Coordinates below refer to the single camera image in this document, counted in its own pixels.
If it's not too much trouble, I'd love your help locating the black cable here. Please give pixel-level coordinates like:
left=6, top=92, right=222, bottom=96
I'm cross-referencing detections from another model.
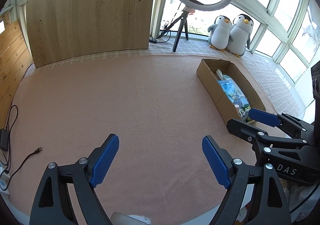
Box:
left=0, top=104, right=43, bottom=192

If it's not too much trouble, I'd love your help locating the small plush penguin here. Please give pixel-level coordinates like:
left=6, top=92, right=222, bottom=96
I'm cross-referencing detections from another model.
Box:
left=207, top=15, right=232, bottom=50

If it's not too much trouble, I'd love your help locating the plaid bed sheet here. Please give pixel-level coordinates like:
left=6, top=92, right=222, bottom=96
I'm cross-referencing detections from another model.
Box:
left=25, top=39, right=302, bottom=116

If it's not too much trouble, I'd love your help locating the large wooden board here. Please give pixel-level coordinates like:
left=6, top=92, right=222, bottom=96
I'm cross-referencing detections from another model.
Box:
left=27, top=0, right=153, bottom=67

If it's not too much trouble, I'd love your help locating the black power adapter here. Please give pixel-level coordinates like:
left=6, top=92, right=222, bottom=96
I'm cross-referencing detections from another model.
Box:
left=0, top=129, right=9, bottom=151

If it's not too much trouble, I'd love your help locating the black inline cable remote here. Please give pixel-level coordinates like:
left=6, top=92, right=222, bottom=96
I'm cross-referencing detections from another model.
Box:
left=149, top=38, right=157, bottom=44

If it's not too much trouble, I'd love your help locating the white roller massager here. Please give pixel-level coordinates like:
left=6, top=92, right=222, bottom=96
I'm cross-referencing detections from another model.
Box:
left=216, top=70, right=251, bottom=122

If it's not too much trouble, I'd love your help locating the large plush penguin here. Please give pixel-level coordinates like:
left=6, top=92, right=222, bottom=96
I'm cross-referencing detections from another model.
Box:
left=226, top=14, right=254, bottom=57

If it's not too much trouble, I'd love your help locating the black tripod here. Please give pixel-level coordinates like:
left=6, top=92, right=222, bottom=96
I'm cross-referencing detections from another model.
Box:
left=157, top=9, right=190, bottom=52

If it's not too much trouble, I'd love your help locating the cardboard box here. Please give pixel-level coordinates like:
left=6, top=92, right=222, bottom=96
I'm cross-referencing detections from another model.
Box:
left=196, top=59, right=266, bottom=123

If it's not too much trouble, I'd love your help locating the pine wood headboard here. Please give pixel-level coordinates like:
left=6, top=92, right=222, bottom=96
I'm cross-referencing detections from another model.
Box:
left=0, top=12, right=33, bottom=129

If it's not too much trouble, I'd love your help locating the white power strip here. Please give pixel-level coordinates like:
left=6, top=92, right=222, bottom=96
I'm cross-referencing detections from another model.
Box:
left=0, top=165, right=10, bottom=196

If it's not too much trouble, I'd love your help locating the black camera on mount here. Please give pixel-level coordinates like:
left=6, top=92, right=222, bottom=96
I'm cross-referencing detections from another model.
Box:
left=311, top=61, right=320, bottom=127

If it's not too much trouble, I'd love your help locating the blue sachet packet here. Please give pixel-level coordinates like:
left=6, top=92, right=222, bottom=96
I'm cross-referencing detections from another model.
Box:
left=217, top=75, right=250, bottom=109

